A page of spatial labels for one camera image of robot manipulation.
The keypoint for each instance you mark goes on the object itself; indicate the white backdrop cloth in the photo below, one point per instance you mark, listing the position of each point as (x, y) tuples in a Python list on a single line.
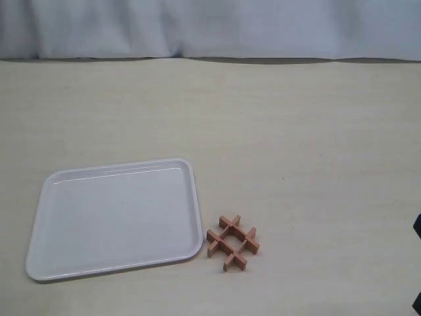
[(194, 29)]

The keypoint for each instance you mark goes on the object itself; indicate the notched wooden bar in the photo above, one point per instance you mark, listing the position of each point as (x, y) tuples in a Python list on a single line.
[(234, 257), (217, 240), (232, 228), (248, 241)]

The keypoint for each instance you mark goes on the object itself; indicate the white plastic tray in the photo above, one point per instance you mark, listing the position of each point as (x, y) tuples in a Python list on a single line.
[(106, 219)]

